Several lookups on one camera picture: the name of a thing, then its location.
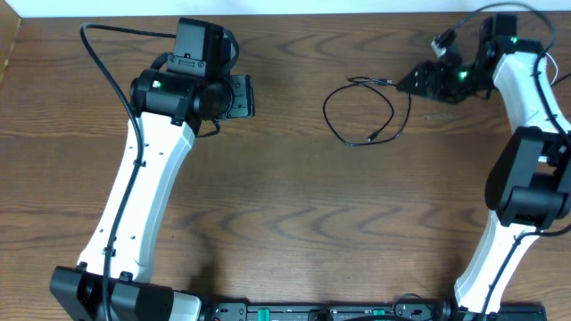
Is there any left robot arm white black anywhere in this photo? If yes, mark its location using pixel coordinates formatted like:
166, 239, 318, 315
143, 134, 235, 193
50, 18, 255, 320

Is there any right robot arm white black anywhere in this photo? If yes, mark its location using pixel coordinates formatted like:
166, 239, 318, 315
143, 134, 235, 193
396, 13, 570, 320

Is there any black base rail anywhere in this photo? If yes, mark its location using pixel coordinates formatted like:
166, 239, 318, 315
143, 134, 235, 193
209, 302, 548, 321

